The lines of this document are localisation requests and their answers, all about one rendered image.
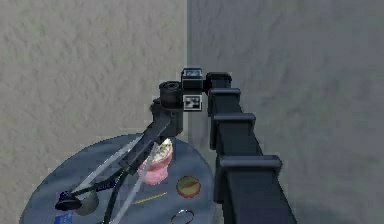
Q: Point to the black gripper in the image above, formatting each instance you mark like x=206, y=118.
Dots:
x=168, y=113

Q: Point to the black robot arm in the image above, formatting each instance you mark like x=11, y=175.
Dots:
x=246, y=186

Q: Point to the succulent in pink clay pot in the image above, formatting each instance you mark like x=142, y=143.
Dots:
x=156, y=170

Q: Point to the yellow pencil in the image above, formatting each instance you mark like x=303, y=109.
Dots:
x=150, y=198

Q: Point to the grey ball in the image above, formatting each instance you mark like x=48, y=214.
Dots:
x=89, y=204

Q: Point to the blue flat card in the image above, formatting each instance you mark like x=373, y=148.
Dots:
x=64, y=218

